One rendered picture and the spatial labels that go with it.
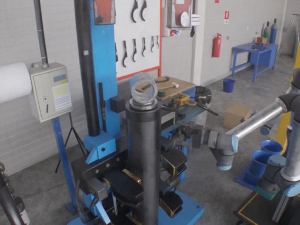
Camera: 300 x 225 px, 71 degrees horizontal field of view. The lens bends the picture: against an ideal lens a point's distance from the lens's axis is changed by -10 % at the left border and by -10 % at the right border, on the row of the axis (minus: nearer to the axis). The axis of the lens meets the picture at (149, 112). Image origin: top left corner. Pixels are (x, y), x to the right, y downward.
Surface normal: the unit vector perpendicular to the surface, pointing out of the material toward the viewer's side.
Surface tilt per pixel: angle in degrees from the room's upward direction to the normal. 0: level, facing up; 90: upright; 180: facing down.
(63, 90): 90
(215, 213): 0
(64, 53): 90
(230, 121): 90
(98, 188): 0
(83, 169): 0
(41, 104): 90
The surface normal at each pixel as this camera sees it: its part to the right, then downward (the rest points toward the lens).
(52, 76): 0.72, 0.31
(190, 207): 0.00, -0.89
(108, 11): 0.15, 0.44
